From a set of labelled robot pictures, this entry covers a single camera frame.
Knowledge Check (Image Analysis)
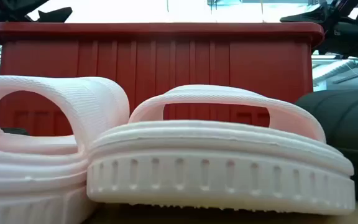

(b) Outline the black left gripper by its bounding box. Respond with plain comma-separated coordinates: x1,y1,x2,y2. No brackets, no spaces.
0,0,73,23

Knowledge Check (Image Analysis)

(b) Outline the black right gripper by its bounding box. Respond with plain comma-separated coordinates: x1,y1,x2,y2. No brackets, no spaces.
280,0,358,26

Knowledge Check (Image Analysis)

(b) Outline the pink slide sandal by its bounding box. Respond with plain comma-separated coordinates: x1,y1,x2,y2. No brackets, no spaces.
0,75,131,224
86,84,356,216

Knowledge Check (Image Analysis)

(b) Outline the black slide sandal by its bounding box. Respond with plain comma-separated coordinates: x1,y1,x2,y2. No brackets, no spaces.
294,88,358,207

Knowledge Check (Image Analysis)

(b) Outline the red plastic bin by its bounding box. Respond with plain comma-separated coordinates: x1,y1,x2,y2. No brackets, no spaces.
0,21,325,138

